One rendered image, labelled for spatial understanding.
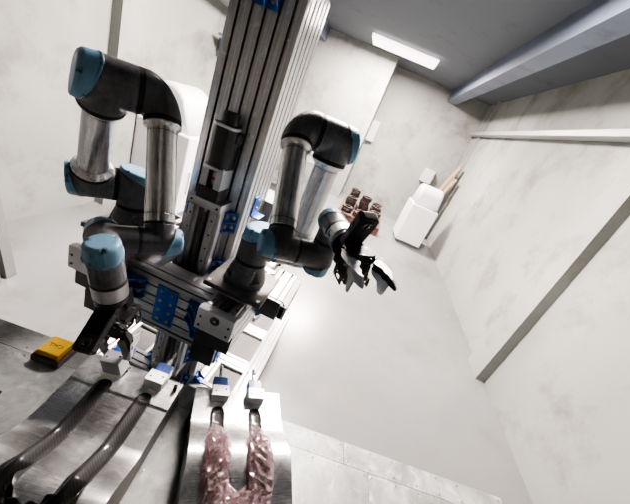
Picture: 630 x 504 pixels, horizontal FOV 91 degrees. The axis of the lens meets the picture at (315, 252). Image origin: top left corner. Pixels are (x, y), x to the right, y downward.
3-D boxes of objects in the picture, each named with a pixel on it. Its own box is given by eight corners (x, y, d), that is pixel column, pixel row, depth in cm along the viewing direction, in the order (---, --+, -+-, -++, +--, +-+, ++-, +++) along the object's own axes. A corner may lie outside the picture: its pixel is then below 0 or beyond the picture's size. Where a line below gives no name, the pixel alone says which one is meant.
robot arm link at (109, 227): (131, 241, 85) (137, 265, 78) (80, 239, 78) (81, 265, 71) (135, 216, 82) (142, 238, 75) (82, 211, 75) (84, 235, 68)
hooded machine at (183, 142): (203, 211, 404) (230, 101, 349) (175, 223, 349) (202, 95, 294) (157, 190, 406) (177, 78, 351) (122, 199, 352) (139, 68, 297)
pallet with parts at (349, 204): (330, 215, 598) (340, 192, 578) (342, 202, 722) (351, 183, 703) (375, 237, 589) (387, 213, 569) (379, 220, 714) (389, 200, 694)
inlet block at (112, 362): (133, 335, 95) (131, 323, 92) (149, 339, 94) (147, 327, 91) (103, 372, 84) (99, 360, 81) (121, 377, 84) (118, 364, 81)
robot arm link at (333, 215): (335, 234, 94) (346, 209, 90) (345, 252, 85) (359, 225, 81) (311, 228, 91) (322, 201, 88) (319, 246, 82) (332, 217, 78)
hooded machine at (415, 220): (391, 230, 677) (418, 179, 629) (414, 240, 674) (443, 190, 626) (391, 239, 615) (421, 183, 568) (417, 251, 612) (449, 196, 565)
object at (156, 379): (166, 357, 97) (169, 345, 95) (181, 363, 98) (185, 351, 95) (141, 391, 85) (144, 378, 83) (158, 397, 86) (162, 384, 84)
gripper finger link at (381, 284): (397, 307, 64) (370, 281, 71) (408, 283, 61) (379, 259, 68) (386, 309, 62) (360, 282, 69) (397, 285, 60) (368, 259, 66)
